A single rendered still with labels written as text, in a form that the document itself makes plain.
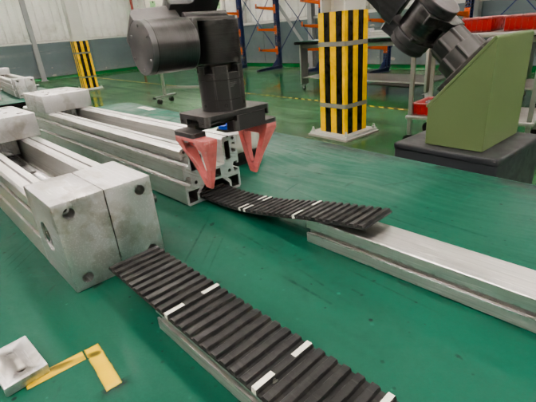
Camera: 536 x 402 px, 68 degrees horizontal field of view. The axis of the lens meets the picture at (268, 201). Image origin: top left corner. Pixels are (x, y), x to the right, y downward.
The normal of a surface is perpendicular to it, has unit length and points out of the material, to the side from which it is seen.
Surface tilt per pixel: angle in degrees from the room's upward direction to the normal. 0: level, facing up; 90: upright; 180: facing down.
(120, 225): 90
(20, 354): 0
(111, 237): 90
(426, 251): 0
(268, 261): 0
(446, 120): 90
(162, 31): 61
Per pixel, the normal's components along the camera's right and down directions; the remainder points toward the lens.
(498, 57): 0.66, 0.26
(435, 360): -0.07, -0.91
